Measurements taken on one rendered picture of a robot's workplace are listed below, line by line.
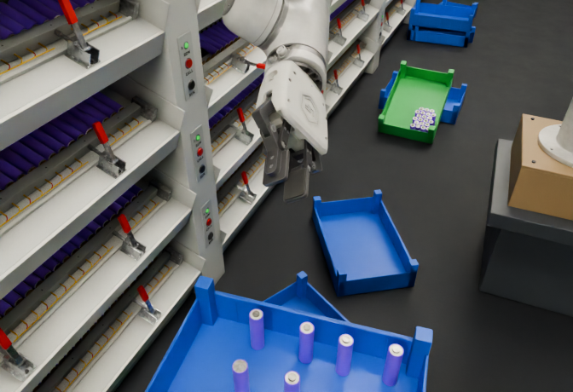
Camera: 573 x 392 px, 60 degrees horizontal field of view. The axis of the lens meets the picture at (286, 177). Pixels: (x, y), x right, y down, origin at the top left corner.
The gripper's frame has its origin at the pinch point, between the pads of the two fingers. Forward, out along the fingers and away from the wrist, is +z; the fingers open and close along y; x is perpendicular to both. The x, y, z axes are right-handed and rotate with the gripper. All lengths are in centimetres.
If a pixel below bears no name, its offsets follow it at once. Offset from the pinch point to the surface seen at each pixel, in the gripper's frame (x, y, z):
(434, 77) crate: 11, 101, -111
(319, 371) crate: 5.8, 17.3, 17.5
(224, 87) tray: 30, 14, -43
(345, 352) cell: 0.5, 14.8, 16.2
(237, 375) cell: 9.4, 6.0, 20.1
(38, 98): 25.1, -20.1, -8.7
